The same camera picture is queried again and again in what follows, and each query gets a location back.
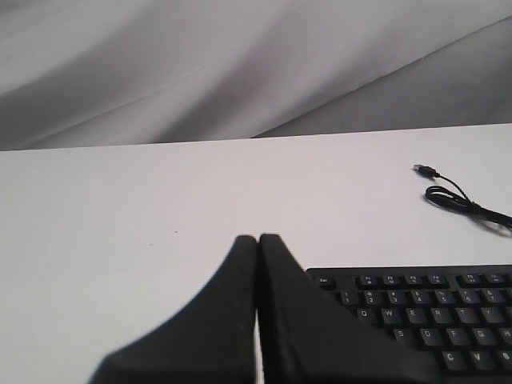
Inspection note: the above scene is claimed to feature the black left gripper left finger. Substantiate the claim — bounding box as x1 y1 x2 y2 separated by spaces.
90 235 258 383

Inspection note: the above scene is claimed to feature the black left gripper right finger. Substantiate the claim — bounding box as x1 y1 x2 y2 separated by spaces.
258 234 443 383

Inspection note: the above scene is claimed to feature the black Acer keyboard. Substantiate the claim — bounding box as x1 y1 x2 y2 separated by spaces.
307 265 511 383

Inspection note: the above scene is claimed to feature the white backdrop cloth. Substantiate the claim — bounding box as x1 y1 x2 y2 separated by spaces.
1 1 511 150

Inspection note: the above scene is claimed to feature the black USB cable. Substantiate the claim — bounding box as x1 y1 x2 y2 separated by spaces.
412 162 512 238

